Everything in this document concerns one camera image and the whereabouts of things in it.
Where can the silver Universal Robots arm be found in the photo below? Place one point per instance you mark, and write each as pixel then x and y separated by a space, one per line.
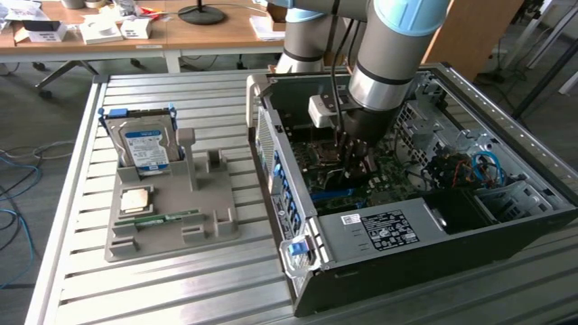
pixel 389 50

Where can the blue case latch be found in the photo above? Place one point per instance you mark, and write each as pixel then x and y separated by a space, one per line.
pixel 299 247

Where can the desk leg with castors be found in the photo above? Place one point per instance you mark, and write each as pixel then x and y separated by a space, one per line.
pixel 63 72

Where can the grey power supply unit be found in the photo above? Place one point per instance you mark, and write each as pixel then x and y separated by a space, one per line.
pixel 347 237

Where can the small white labelled box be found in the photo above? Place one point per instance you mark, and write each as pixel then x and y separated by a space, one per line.
pixel 136 29

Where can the black open PC case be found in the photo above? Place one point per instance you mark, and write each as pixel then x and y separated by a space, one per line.
pixel 406 271

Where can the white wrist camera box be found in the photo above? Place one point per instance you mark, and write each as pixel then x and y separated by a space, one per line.
pixel 322 113

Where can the white box with black lid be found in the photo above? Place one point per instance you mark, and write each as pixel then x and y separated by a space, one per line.
pixel 46 32

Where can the blue expansion slot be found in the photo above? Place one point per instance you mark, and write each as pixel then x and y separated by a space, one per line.
pixel 331 196

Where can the installed dark RAM stick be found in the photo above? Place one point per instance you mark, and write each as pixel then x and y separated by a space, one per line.
pixel 323 171

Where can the CPU socket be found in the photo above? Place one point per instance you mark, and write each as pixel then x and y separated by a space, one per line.
pixel 325 152

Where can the white paper stack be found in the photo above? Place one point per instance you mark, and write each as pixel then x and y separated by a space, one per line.
pixel 266 30

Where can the perforated metal drive cage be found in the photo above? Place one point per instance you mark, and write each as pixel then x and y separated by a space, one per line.
pixel 425 135

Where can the hard disk in blue caddy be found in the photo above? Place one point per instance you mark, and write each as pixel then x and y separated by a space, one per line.
pixel 145 145

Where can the wide white box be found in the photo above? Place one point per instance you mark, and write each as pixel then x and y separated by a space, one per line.
pixel 100 34

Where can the silver CPU chip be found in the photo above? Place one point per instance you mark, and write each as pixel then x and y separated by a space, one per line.
pixel 135 201

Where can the black graphics card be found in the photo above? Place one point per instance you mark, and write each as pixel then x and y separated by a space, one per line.
pixel 337 183

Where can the black round lamp base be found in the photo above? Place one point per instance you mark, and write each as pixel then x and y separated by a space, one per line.
pixel 201 15

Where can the green RAM stick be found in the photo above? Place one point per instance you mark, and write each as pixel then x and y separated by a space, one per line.
pixel 154 219

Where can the wooden cabinet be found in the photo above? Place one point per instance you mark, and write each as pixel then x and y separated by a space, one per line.
pixel 478 34

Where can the black drive box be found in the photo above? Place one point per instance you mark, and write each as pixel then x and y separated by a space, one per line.
pixel 461 210

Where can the grey parts rack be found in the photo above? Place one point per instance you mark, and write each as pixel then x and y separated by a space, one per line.
pixel 177 199

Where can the silver disk bay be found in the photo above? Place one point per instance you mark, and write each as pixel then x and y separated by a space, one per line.
pixel 514 199

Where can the wooden desk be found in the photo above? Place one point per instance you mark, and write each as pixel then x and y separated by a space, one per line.
pixel 67 47

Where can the green motherboard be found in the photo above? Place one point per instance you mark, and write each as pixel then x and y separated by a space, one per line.
pixel 393 176

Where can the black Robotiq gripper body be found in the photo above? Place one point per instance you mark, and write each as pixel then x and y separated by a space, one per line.
pixel 367 125

